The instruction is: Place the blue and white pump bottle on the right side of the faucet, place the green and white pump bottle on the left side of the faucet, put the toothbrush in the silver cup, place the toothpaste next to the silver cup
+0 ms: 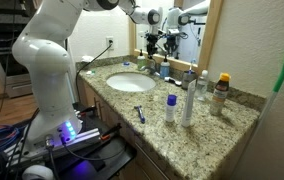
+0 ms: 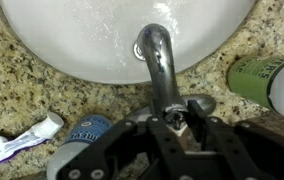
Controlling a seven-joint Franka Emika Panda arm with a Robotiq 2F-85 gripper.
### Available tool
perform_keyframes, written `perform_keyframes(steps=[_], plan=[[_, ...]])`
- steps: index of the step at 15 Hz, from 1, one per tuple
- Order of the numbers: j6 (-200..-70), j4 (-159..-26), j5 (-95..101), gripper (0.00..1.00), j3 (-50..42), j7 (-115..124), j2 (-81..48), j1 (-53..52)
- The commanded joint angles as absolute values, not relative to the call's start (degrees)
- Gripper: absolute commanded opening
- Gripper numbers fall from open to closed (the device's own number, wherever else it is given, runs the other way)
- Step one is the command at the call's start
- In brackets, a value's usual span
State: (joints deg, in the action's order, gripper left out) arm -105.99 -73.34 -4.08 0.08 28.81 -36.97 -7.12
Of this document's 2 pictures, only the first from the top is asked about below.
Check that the white round device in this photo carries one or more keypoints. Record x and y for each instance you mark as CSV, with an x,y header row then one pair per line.
x,y
37,173

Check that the small blue plastic object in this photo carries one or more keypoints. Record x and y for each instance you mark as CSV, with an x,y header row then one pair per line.
x,y
126,64

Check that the small white bottle blue cap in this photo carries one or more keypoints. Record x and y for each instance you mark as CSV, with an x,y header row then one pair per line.
x,y
170,111

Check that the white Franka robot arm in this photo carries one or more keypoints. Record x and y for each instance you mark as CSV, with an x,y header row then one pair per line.
x,y
48,66

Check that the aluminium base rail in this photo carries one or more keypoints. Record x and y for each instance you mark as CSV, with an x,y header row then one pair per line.
x,y
82,137

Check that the grey metal cup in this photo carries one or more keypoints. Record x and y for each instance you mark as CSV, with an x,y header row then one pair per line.
x,y
188,81

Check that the orange black clamp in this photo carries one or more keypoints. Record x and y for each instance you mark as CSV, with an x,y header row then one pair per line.
x,y
87,111
110,132

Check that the blue and white pump bottle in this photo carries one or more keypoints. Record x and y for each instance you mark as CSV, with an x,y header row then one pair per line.
x,y
164,70

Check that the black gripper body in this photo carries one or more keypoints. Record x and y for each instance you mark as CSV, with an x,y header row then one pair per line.
x,y
152,40

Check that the brown spray bottle orange cap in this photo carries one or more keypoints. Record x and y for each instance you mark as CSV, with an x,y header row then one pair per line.
x,y
219,96

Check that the grey drawer unit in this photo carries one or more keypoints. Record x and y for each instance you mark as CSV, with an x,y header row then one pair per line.
x,y
17,86

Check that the chrome faucet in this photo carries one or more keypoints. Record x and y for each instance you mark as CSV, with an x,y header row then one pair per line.
x,y
152,69

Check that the wood framed mirror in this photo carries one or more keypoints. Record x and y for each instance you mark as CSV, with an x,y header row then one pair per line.
x,y
212,40

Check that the white oval sink basin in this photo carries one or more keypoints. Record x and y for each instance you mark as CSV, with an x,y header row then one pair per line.
x,y
130,82

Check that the white green contact lens case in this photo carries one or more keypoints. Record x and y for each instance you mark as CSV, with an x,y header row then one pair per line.
x,y
90,72

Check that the white wall outlet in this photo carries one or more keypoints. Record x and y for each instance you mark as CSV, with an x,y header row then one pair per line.
x,y
110,42

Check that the tall slim white tube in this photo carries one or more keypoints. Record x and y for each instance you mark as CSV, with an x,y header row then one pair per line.
x,y
188,106

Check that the wooden vanity cabinet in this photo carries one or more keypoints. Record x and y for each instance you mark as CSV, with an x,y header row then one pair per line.
x,y
142,160

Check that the black robot cart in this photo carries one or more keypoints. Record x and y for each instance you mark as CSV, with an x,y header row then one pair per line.
x,y
112,156

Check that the clear bottle white cap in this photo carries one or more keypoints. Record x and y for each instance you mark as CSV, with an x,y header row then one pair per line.
x,y
202,86

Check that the blue razor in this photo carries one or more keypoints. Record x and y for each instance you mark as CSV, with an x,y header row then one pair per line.
x,y
140,114

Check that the blue and white toothbrush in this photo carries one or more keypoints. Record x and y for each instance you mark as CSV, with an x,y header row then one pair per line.
x,y
191,66

